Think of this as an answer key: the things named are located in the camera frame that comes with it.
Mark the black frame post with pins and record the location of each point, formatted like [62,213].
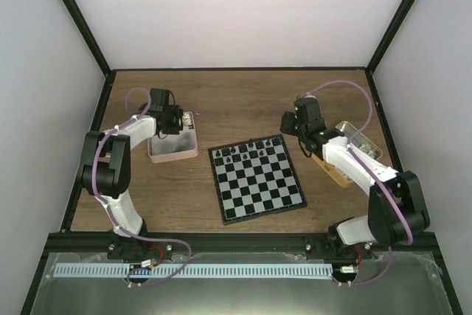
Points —
[391,31]
[87,35]

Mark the pile of white chess pieces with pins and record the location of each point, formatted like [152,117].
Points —
[368,147]

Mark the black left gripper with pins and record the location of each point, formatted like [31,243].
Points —
[180,125]

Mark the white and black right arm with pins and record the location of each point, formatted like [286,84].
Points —
[396,206]

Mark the light blue slotted cable duct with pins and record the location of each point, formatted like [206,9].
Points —
[211,271]

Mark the black and silver chessboard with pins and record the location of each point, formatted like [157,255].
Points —
[252,188]

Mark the pink tray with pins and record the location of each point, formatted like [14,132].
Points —
[175,147]

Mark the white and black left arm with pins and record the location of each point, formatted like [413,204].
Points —
[105,163]

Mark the black frame post left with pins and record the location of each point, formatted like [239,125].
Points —
[87,35]

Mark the black frame post right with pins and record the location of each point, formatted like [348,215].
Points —
[391,31]

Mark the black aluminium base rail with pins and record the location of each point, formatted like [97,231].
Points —
[315,246]

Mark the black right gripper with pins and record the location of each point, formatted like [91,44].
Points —
[286,126]

